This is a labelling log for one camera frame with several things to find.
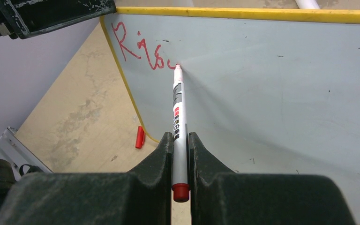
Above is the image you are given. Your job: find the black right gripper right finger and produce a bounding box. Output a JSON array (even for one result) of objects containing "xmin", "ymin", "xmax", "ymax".
[{"xmin": 188, "ymin": 132, "xmax": 355, "ymax": 225}]

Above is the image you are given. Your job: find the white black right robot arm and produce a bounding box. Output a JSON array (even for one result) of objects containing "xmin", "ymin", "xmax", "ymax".
[{"xmin": 0, "ymin": 132, "xmax": 355, "ymax": 225}]

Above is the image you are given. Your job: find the yellow framed whiteboard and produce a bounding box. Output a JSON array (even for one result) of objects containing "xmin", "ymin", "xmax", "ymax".
[{"xmin": 101, "ymin": 7, "xmax": 360, "ymax": 223}]

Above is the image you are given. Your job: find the red marker cap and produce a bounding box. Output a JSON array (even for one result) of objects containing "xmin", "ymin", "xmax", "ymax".
[{"xmin": 135, "ymin": 126, "xmax": 146, "ymax": 149}]

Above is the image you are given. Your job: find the white red whiteboard marker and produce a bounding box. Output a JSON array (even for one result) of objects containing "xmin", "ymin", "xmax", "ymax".
[{"xmin": 172, "ymin": 64, "xmax": 190, "ymax": 203}]

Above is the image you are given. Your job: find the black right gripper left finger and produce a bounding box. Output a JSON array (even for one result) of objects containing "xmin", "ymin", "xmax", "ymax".
[{"xmin": 0, "ymin": 132, "xmax": 173, "ymax": 225}]

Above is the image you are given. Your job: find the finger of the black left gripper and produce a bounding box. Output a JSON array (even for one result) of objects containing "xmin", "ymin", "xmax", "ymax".
[{"xmin": 0, "ymin": 0, "xmax": 117, "ymax": 39}]

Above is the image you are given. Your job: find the white PVC pipe frame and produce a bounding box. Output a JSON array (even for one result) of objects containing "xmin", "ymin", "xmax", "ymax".
[{"xmin": 295, "ymin": 0, "xmax": 320, "ymax": 9}]

